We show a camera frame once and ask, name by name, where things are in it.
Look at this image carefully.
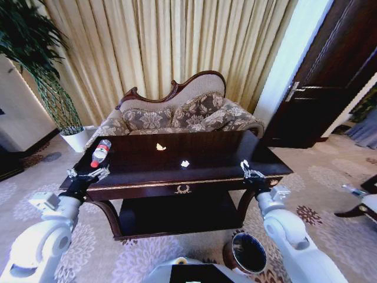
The floral sofa cushion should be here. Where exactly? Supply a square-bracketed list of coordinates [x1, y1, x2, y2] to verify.
[171, 94, 227, 129]
[121, 108, 175, 132]

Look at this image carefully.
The beige pleated curtain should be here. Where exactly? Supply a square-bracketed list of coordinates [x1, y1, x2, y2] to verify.
[43, 0, 299, 128]

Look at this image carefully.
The green leafy potted plant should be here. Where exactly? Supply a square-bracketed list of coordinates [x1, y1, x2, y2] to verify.
[0, 0, 85, 137]

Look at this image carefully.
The blue draped fabric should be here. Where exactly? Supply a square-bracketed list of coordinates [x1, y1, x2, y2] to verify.
[343, 117, 377, 150]

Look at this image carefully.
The floral upholstered wooden sofa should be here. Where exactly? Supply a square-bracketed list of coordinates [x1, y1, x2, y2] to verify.
[84, 70, 266, 150]

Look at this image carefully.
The white plant pot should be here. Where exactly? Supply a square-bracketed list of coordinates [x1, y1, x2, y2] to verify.
[59, 126, 90, 154]

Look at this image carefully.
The silver door handle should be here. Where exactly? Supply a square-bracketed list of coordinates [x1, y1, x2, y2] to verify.
[285, 82, 313, 103]

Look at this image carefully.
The dark round trash bin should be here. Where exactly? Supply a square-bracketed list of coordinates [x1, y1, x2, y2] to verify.
[222, 232, 268, 275]

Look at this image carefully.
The dark wooden door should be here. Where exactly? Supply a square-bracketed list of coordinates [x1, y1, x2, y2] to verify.
[261, 0, 377, 150]

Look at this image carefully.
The dark wooden table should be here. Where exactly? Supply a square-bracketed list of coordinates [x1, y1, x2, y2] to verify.
[58, 130, 294, 241]

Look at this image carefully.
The clear plastic bottle red label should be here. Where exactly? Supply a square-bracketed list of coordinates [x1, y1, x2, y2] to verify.
[90, 139, 113, 169]

